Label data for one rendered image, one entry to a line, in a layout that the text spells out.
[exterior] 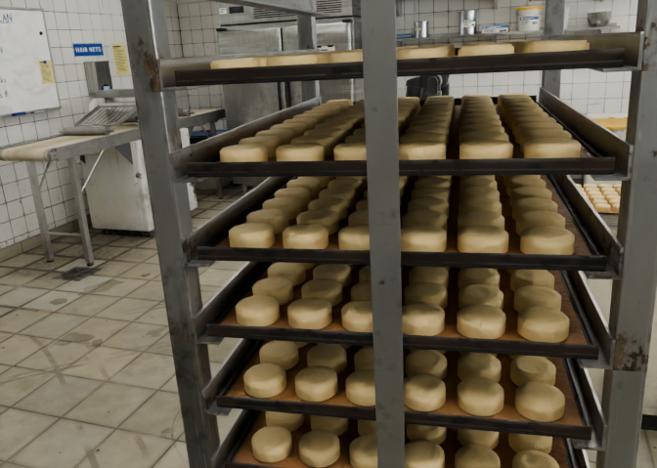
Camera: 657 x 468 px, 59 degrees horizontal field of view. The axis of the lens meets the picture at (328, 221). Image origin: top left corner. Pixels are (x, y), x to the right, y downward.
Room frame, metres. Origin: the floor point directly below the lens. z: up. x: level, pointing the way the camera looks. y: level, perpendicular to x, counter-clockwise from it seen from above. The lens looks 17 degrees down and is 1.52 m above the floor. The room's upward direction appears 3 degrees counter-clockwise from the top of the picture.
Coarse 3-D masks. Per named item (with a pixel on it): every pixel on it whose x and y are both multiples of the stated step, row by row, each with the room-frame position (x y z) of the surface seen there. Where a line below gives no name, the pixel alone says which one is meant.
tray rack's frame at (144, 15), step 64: (128, 0) 0.58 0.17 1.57; (384, 0) 0.53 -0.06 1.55; (640, 0) 0.50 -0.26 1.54; (384, 64) 0.53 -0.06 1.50; (384, 128) 0.53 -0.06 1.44; (640, 128) 0.48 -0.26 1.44; (384, 192) 0.53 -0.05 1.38; (640, 192) 0.47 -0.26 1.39; (384, 256) 0.53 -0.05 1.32; (640, 256) 0.47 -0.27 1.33; (192, 320) 0.58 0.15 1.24; (384, 320) 0.53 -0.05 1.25; (640, 320) 0.47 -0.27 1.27; (192, 384) 0.58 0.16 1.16; (384, 384) 0.53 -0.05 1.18; (640, 384) 0.47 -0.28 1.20; (192, 448) 0.58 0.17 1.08; (384, 448) 0.53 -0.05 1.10
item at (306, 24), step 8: (296, 16) 1.18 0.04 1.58; (304, 16) 1.17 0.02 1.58; (304, 24) 1.17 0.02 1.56; (312, 24) 1.17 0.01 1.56; (304, 32) 1.17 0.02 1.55; (312, 32) 1.17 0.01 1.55; (304, 40) 1.17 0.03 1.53; (312, 40) 1.17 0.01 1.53; (304, 48) 1.17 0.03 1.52; (312, 48) 1.17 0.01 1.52; (304, 88) 1.17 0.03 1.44; (312, 88) 1.17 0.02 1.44; (304, 96) 1.17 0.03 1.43; (312, 96) 1.17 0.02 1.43
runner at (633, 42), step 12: (552, 36) 0.96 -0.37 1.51; (564, 36) 0.84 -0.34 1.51; (576, 36) 0.75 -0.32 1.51; (588, 36) 0.68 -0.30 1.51; (600, 36) 0.62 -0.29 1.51; (612, 36) 0.57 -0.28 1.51; (624, 36) 0.53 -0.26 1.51; (636, 36) 0.49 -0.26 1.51; (600, 48) 0.61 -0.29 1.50; (612, 48) 0.56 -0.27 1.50; (636, 48) 0.48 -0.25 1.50; (624, 60) 0.52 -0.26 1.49; (636, 60) 0.48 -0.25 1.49
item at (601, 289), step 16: (592, 288) 2.00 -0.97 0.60; (608, 288) 1.98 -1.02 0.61; (608, 304) 1.98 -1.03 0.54; (656, 304) 1.94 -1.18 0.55; (608, 320) 1.98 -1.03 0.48; (656, 320) 1.93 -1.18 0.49; (656, 336) 1.93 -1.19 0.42; (656, 352) 1.93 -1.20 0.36; (592, 368) 1.99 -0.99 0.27; (656, 368) 1.93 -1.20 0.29; (592, 384) 1.99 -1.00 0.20; (656, 384) 1.93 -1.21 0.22; (656, 400) 1.92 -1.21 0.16; (656, 416) 1.95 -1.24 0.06
